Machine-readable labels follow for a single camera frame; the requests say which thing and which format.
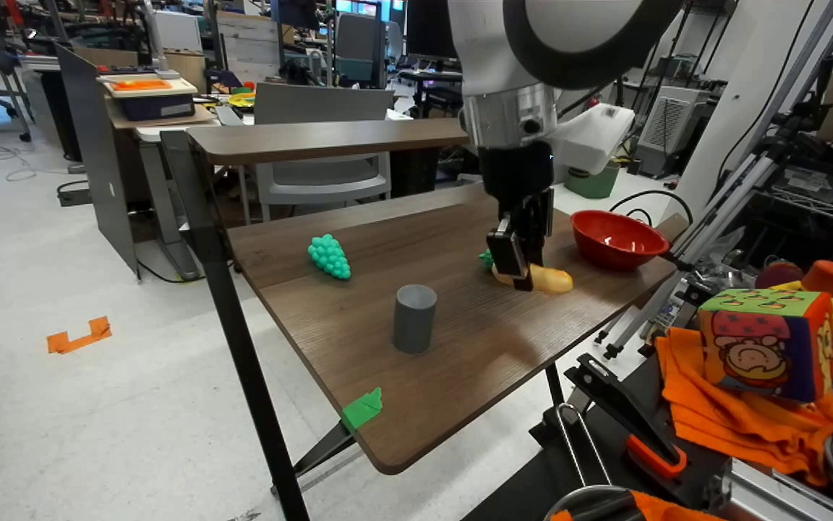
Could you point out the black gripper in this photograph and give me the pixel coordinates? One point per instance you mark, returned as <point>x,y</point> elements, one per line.
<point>519,183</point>

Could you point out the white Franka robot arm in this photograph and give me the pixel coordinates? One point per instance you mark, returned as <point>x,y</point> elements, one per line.
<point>493,47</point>

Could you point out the green bin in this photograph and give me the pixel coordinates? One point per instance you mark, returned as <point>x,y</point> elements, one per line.
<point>592,182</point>

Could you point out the red plastic bowl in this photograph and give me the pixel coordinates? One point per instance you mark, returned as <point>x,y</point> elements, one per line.
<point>619,241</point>

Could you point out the brown wooden table with shelf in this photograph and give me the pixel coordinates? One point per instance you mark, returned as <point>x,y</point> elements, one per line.
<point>454,350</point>

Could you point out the grey cylinder block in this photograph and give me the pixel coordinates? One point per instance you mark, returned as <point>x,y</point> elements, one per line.
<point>415,319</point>

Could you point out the white plastic container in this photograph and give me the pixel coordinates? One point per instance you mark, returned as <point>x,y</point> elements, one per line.
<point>592,135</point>

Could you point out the green toy grape bunch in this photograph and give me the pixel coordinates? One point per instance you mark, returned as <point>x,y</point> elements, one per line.
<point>329,255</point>

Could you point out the green tape piece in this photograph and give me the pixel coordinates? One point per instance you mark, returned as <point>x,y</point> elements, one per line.
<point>362,409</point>

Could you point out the colourful plush cube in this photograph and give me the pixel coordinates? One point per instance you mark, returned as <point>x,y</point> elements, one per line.
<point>768,342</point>

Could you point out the orange cloth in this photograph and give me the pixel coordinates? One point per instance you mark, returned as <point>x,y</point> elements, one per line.
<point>736,415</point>
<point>671,507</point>

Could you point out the box with orange lid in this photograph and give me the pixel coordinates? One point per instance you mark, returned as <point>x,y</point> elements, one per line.
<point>145,93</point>

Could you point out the aluminium frame post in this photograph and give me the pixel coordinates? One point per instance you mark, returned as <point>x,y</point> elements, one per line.
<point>752,127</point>

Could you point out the aluminium profile rail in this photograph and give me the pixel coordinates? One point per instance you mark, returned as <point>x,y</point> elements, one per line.
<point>781,494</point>

